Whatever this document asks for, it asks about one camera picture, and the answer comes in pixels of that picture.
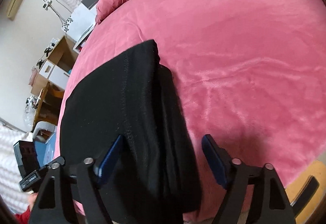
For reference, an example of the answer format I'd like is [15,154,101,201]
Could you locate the black pants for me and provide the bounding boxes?
[60,40,201,223]

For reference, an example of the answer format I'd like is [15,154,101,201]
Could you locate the red sleeve left forearm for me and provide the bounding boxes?
[14,206,31,224]

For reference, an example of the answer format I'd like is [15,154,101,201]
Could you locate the wooden desk shelf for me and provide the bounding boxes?
[31,36,77,130]

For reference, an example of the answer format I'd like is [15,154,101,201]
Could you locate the white storage box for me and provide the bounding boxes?
[39,60,70,90]

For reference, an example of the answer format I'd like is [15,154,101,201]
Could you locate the pink bed cover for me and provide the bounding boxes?
[56,0,325,222]

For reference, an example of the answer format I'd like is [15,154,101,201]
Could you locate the white floral bedside box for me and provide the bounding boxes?
[61,3,96,42]

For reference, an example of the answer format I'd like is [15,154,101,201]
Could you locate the white wall socket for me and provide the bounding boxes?
[42,0,52,11]

